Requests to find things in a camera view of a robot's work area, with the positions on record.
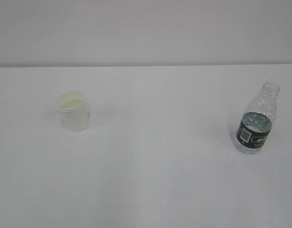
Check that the white paper cup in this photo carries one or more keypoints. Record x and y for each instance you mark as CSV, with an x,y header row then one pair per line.
x,y
73,109

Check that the clear plastic water bottle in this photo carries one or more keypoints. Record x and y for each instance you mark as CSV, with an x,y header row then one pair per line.
x,y
257,120

